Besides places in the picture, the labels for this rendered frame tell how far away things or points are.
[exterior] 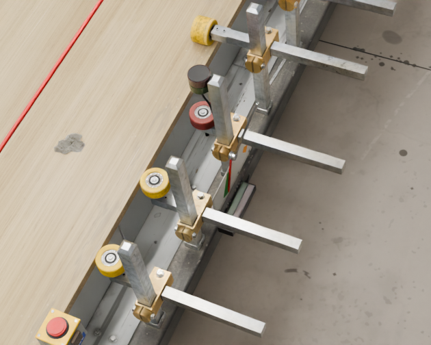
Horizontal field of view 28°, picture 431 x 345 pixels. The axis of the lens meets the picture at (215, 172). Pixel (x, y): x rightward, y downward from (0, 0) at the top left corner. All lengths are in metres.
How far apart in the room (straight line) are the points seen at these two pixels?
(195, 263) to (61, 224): 0.39
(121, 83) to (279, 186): 1.01
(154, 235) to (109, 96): 0.43
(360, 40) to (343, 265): 1.08
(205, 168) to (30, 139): 0.55
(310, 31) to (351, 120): 0.73
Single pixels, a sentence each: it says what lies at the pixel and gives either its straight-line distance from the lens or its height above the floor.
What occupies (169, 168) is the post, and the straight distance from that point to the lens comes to 2.07.
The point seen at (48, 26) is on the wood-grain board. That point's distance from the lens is 2.73.
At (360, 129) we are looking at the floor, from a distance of 3.46.
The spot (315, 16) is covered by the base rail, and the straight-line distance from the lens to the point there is 2.89.
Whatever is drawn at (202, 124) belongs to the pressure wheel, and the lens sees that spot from 2.38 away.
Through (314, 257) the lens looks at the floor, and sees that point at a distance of 3.16.
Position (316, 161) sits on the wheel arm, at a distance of 2.35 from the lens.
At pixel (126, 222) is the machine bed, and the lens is 2.46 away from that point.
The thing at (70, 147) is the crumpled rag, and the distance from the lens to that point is 2.41.
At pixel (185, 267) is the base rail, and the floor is 0.70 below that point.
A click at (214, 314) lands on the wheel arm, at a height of 0.82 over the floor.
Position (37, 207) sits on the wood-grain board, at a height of 0.90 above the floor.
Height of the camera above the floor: 2.81
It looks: 57 degrees down
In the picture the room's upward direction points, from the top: 11 degrees counter-clockwise
